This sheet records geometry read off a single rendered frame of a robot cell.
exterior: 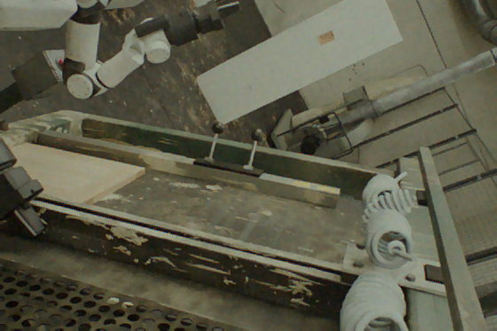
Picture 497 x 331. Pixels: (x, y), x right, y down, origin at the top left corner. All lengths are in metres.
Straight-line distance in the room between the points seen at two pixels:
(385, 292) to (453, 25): 8.89
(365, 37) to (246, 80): 1.26
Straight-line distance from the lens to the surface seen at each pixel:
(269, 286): 0.85
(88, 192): 1.22
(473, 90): 9.60
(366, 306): 0.51
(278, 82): 4.98
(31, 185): 0.95
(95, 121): 1.81
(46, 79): 1.83
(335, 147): 6.55
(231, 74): 5.07
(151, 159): 1.44
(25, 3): 1.18
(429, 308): 0.76
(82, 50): 1.47
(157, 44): 1.37
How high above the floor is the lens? 1.98
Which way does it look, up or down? 21 degrees down
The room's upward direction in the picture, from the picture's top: 66 degrees clockwise
